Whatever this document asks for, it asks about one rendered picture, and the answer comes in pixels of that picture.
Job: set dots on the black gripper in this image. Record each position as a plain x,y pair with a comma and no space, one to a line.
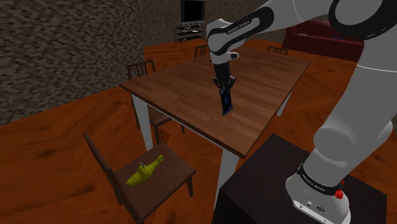
222,70

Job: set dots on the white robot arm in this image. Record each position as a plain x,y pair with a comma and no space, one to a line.
356,118

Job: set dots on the wooden table with white legs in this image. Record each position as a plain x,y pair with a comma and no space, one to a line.
192,90

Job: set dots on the dark wooden chair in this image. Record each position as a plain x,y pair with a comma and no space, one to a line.
161,183
201,50
141,69
277,49

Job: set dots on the television on black stand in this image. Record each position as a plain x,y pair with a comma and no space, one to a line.
192,12

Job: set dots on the dark red sofa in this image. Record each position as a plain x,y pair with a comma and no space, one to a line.
319,42

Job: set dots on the dark robot stand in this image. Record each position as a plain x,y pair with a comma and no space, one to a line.
254,186

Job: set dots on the yellow banana-shaped toy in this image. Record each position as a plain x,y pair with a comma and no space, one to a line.
141,176

